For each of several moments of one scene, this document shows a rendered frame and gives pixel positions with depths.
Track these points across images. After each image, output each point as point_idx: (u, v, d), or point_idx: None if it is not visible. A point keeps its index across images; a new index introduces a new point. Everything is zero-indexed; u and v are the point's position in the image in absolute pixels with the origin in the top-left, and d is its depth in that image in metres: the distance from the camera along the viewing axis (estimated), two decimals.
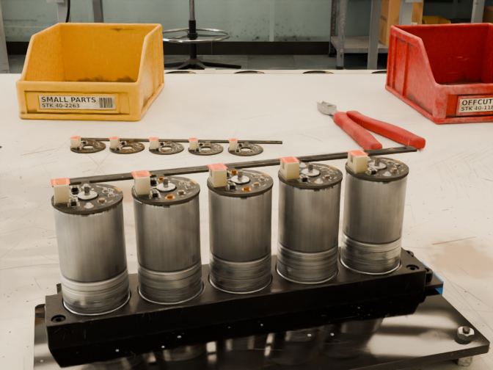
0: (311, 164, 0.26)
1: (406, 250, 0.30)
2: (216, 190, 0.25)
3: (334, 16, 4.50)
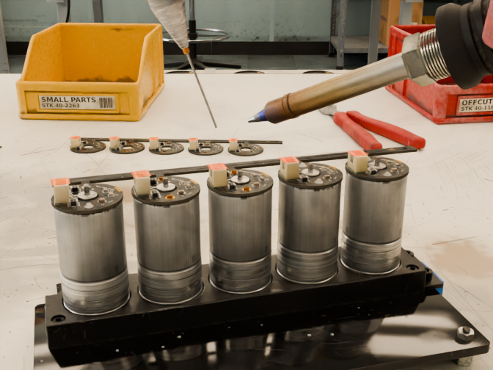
0: (311, 164, 0.26)
1: (406, 250, 0.30)
2: (216, 190, 0.25)
3: (334, 16, 4.50)
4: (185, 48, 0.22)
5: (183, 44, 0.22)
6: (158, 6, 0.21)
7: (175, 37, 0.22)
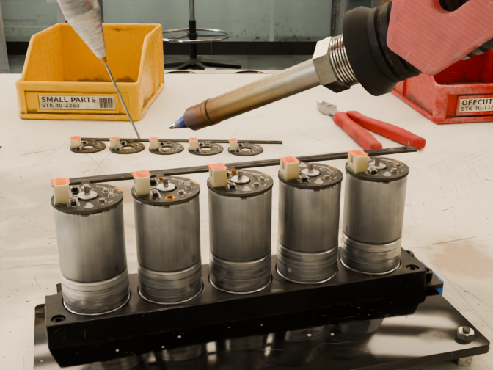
0: (311, 164, 0.26)
1: (406, 250, 0.30)
2: (216, 190, 0.25)
3: (334, 16, 4.50)
4: (103, 57, 0.21)
5: (100, 53, 0.21)
6: (70, 15, 0.20)
7: (91, 45, 0.21)
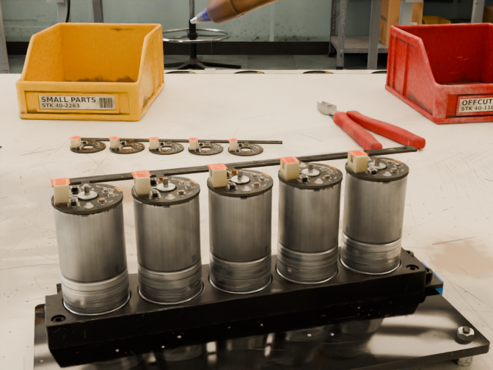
0: (311, 164, 0.26)
1: (406, 250, 0.30)
2: (216, 190, 0.25)
3: (334, 16, 4.50)
4: None
5: None
6: None
7: None
